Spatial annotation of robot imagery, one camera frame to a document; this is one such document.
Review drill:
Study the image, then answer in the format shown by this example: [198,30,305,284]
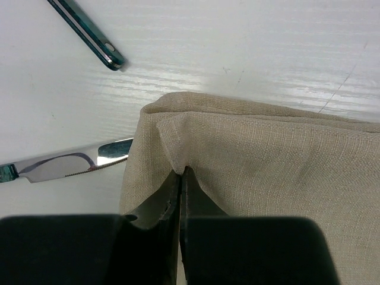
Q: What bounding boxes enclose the beige cloth napkin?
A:
[119,92,379,284]

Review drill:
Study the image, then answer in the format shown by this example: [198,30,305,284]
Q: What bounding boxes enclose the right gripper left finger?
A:
[1,172,181,284]

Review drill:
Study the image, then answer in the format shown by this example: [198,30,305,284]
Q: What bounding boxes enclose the green handled knife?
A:
[1,138,134,183]

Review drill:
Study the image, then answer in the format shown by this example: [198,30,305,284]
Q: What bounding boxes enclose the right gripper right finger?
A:
[180,167,339,284]

